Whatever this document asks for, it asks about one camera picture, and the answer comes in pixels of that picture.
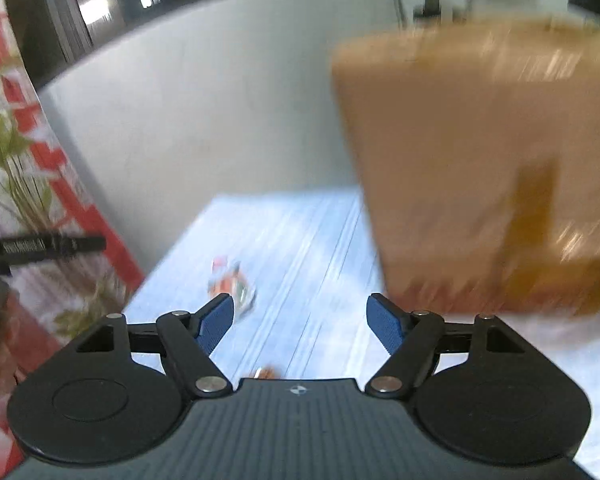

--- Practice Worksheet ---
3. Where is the red plant print curtain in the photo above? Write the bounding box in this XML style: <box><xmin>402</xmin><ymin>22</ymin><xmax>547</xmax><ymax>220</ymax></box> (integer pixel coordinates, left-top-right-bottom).
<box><xmin>0</xmin><ymin>0</ymin><xmax>144</xmax><ymax>479</ymax></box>

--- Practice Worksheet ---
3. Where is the peach jelly cup packet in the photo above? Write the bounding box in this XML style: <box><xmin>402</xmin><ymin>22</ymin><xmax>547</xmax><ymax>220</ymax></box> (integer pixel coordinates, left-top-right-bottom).
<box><xmin>208</xmin><ymin>257</ymin><xmax>257</xmax><ymax>321</ymax></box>

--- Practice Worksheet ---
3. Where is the clear brown cookie packet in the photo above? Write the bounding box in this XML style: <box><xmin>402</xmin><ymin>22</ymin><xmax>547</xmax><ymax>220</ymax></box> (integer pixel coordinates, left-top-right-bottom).
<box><xmin>251</xmin><ymin>366</ymin><xmax>279</xmax><ymax>380</ymax></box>

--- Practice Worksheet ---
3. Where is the blue plaid tablecloth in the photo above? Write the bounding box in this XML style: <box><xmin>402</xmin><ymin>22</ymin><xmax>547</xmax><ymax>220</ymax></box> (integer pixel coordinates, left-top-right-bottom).
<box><xmin>125</xmin><ymin>188</ymin><xmax>600</xmax><ymax>479</ymax></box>

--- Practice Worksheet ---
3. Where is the brown cardboard box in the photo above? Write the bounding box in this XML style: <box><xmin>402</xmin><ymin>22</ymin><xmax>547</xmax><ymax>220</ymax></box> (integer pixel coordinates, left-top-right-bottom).
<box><xmin>330</xmin><ymin>18</ymin><xmax>600</xmax><ymax>314</ymax></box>

